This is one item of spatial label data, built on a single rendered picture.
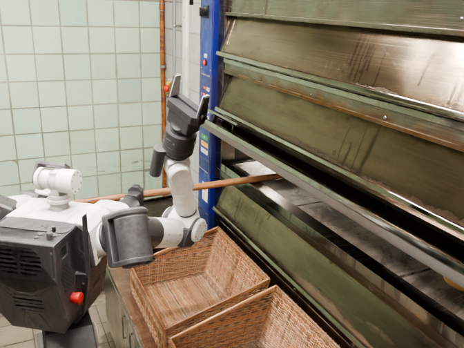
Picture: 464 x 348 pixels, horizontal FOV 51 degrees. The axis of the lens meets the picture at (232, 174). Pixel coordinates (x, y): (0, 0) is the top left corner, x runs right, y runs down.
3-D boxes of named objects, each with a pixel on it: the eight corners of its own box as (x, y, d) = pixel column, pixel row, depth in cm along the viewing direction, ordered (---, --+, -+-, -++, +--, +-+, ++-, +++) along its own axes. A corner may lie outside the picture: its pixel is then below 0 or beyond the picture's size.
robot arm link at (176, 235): (197, 253, 157) (163, 255, 137) (165, 239, 162) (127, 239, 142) (209, 219, 157) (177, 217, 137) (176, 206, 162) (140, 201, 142)
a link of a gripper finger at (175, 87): (173, 76, 123) (169, 97, 127) (182, 74, 125) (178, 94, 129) (169, 74, 124) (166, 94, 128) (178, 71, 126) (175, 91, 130)
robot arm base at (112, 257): (164, 261, 134) (145, 262, 123) (123, 270, 137) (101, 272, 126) (155, 208, 137) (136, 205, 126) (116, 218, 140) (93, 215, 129)
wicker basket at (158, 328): (217, 271, 262) (219, 224, 252) (269, 333, 214) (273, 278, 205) (128, 290, 242) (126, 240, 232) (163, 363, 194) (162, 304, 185)
